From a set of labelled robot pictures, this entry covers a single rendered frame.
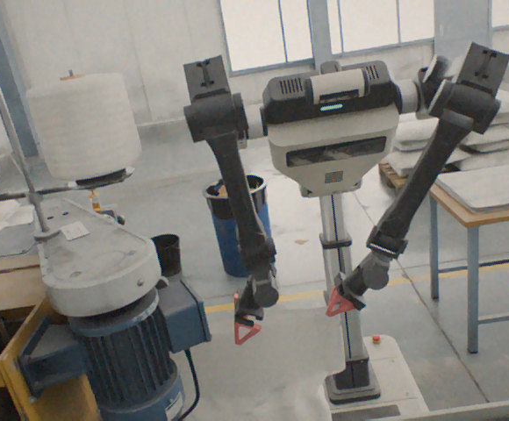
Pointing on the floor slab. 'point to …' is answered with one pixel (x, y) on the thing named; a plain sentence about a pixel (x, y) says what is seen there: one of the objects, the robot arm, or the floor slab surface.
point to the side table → (471, 255)
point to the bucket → (168, 253)
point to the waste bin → (220, 212)
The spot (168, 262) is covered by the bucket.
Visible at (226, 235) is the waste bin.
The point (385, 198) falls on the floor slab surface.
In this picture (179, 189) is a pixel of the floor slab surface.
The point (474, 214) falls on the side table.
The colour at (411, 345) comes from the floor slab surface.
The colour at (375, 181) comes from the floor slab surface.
